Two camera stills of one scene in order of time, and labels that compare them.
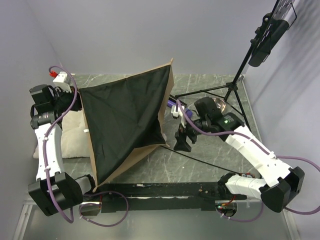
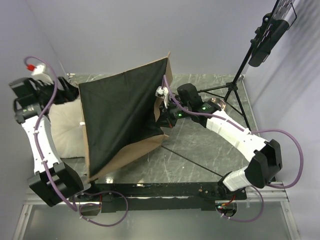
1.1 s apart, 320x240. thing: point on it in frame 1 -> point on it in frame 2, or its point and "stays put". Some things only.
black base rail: x=171 y=196 stays put
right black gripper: x=181 y=136 -> x=165 y=119
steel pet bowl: x=220 y=103 stays put
